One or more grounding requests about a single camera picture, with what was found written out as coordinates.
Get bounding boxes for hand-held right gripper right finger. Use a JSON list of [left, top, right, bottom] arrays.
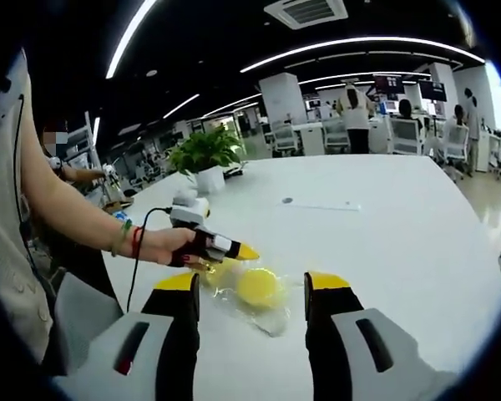
[[302, 271, 458, 401]]

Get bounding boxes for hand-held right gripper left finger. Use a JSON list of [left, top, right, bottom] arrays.
[[52, 271, 202, 401]]

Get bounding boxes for yellow round silicone block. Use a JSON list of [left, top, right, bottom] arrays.
[[236, 267, 278, 311]]

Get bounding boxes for person's left hand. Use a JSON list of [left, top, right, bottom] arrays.
[[140, 226, 214, 272]]

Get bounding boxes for green leafy plant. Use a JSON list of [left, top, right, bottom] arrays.
[[166, 124, 246, 177]]

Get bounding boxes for brown cardboard box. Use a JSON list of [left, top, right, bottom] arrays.
[[102, 195, 135, 211]]

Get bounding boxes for small yellow sponge in wrap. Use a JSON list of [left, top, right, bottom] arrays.
[[210, 261, 296, 339]]

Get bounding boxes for person's dark trousers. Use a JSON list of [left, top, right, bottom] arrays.
[[45, 233, 114, 298]]

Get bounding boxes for long ceiling light strip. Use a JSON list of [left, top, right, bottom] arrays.
[[105, 0, 159, 80], [239, 36, 486, 74]]

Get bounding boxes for white office chair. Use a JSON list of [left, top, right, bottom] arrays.
[[441, 124, 472, 170], [389, 117, 426, 156]]

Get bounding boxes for ceiling air vent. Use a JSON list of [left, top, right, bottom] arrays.
[[263, 0, 349, 30]]

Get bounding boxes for red string bracelet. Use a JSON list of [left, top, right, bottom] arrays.
[[130, 225, 146, 256]]

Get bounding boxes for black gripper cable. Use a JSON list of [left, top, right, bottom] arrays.
[[126, 206, 175, 313]]

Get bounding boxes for green bracelet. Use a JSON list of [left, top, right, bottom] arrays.
[[109, 218, 134, 257]]

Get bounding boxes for white table cable strip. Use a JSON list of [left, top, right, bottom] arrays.
[[280, 195, 362, 212]]

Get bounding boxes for thin black chest cable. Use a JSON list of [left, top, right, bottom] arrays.
[[11, 94, 41, 277]]

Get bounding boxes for dark wall screen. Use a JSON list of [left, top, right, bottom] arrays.
[[372, 74, 404, 95], [418, 79, 448, 103]]

